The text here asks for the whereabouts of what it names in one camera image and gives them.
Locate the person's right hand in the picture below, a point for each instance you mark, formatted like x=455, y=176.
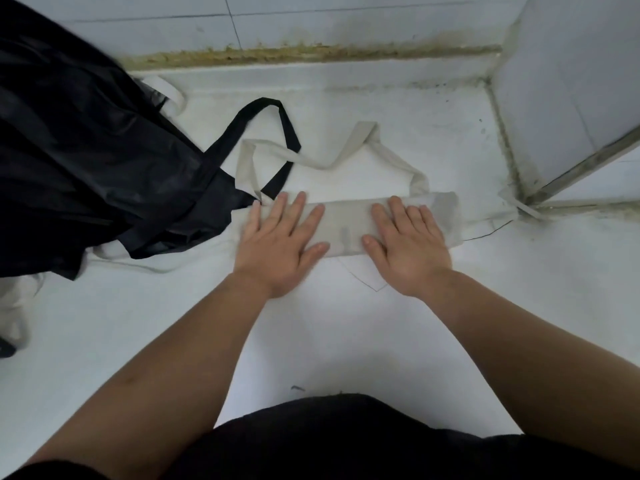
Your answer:
x=412, y=257

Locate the person's left hand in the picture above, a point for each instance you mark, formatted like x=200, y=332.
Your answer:
x=272, y=259

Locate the person's left middle finger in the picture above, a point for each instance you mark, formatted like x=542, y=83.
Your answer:
x=294, y=212

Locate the person's left thumb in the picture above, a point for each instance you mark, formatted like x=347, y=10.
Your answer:
x=316, y=252

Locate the person's left little finger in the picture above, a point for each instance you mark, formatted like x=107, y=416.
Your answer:
x=253, y=219

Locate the person's right thumb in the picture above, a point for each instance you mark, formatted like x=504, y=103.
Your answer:
x=375, y=252

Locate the person's right little finger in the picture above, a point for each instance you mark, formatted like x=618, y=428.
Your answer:
x=431, y=222

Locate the person's right middle finger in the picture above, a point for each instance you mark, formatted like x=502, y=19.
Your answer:
x=400, y=212

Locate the beige tote bag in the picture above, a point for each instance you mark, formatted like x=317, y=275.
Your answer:
x=347, y=225

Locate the person's left forearm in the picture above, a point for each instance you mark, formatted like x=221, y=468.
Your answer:
x=165, y=374

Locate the person's right forearm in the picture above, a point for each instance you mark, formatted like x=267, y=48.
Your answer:
x=530, y=364

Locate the person's black clothing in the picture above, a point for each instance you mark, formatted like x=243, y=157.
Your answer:
x=325, y=444

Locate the black tote bag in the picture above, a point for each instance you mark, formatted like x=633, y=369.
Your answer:
x=75, y=144

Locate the white tote bag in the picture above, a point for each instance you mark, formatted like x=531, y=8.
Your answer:
x=15, y=304

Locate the metal door frame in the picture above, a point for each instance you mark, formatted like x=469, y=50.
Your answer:
x=582, y=167

